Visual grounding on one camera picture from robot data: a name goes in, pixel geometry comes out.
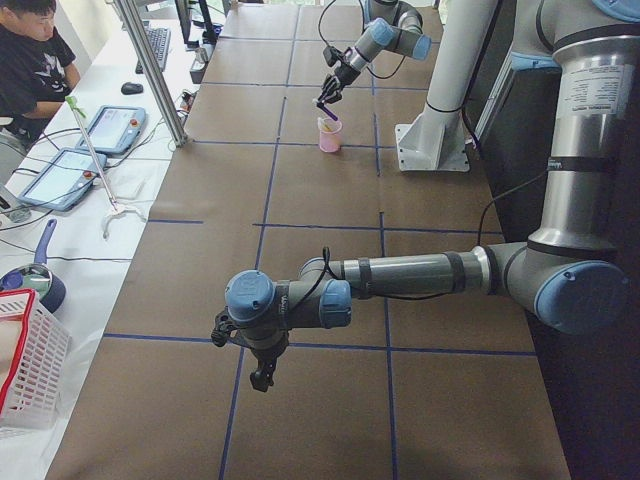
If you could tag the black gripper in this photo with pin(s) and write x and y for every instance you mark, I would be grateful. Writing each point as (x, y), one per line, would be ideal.
(343, 73)
(264, 356)

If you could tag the purple marker pen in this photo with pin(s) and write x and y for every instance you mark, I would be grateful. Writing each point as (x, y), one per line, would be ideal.
(327, 111)

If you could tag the pink mesh pen holder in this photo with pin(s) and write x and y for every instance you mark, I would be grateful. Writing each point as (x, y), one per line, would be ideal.
(329, 142)

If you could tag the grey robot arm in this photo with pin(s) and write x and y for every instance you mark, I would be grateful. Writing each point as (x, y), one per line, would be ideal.
(392, 26)
(563, 273)

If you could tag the black monitor stand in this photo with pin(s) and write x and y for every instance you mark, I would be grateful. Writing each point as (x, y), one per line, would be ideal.
(197, 27)

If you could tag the black keyboard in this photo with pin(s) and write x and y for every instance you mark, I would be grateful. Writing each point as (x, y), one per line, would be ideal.
(159, 39)

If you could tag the black computer mouse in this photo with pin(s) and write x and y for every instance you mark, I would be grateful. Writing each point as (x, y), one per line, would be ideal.
(131, 88)

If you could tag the grabber reacher tool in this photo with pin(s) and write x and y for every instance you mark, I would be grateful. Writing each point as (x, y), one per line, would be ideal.
(116, 208)

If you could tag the red white plastic basket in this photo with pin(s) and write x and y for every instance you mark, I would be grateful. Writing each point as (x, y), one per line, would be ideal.
(34, 345)

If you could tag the upper teach pendant tablet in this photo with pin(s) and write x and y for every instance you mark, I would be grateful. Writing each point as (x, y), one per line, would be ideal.
(114, 129)

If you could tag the teach pendant tablet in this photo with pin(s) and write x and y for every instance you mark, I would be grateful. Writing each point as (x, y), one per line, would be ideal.
(63, 182)
(114, 129)

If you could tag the blue saucepan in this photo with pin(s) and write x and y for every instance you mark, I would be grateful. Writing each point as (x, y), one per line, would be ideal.
(37, 276)

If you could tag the lower teach pendant tablet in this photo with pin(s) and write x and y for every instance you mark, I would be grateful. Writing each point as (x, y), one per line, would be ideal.
(63, 182)

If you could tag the person in black shirt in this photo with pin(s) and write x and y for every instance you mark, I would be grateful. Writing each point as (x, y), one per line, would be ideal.
(38, 68)

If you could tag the aluminium frame post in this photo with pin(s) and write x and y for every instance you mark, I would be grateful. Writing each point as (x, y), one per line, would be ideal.
(136, 31)

